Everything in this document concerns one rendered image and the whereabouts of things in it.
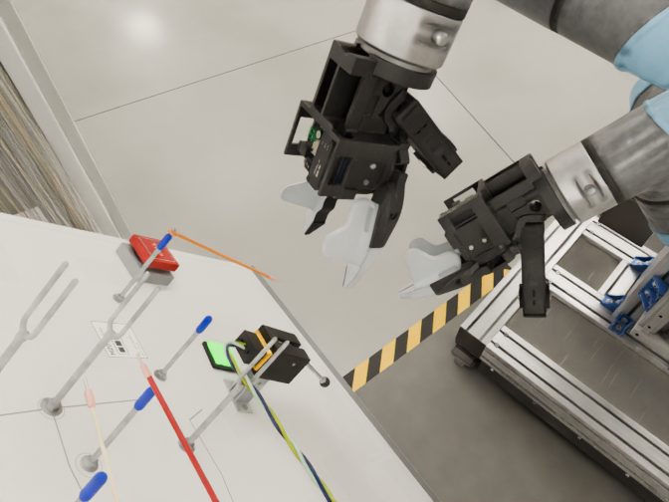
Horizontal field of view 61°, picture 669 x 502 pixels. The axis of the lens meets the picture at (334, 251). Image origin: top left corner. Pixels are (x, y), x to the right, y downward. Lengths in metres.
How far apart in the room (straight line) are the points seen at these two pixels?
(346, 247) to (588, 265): 1.49
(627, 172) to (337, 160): 0.28
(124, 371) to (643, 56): 0.51
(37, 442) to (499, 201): 0.47
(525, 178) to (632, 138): 0.11
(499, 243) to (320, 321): 1.34
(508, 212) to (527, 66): 2.26
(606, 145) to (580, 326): 1.25
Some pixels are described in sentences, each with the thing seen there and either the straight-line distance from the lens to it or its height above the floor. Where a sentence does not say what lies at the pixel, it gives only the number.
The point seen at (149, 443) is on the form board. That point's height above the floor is 1.21.
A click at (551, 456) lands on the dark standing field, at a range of 1.88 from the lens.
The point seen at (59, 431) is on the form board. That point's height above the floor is 1.27.
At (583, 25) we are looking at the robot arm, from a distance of 0.50.
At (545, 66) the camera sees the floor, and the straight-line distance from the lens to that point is 2.90.
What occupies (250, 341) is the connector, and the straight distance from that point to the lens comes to 0.61.
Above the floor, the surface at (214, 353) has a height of 1.09.
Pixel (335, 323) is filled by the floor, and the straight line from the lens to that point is 1.92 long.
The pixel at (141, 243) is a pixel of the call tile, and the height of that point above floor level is 1.14.
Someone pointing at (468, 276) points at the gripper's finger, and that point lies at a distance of 0.63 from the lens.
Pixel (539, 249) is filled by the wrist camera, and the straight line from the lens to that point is 0.65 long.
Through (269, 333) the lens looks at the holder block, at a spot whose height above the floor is 1.15.
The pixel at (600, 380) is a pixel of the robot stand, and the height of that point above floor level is 0.21.
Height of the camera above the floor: 1.72
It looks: 57 degrees down
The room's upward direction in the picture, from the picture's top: straight up
